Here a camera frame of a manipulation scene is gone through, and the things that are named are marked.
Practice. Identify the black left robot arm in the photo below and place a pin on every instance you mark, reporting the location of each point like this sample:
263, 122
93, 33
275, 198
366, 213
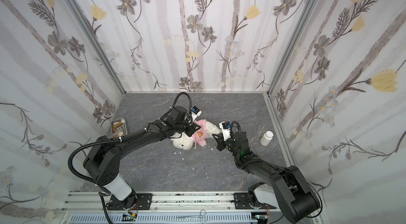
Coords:
103, 160

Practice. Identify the steel scissors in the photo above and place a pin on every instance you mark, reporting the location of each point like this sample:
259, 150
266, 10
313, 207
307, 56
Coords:
201, 217

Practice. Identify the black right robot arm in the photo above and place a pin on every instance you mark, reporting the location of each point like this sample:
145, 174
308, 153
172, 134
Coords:
295, 196

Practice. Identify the aluminium mounting rail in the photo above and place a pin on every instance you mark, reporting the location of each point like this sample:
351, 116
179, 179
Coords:
88, 208

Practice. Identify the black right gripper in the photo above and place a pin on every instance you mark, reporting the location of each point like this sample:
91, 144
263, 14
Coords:
222, 142

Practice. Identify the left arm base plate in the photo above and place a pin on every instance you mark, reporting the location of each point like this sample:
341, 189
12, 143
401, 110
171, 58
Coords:
140, 201

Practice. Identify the white plush teddy bear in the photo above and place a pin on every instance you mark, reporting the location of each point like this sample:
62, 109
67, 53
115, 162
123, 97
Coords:
185, 142

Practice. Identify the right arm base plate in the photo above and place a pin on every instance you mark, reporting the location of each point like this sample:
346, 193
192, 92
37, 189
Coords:
246, 201

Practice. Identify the pink fleece teddy hoodie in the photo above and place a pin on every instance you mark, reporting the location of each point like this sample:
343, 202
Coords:
201, 134

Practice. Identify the clear tray with small parts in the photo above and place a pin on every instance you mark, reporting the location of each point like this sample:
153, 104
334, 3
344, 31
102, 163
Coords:
119, 128

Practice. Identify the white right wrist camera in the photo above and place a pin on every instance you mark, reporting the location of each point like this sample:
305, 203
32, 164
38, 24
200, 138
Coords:
225, 127

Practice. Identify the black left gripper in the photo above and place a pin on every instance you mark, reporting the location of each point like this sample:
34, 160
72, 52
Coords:
192, 128

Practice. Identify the white plastic bottle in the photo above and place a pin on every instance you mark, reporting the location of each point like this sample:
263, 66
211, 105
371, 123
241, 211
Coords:
266, 138

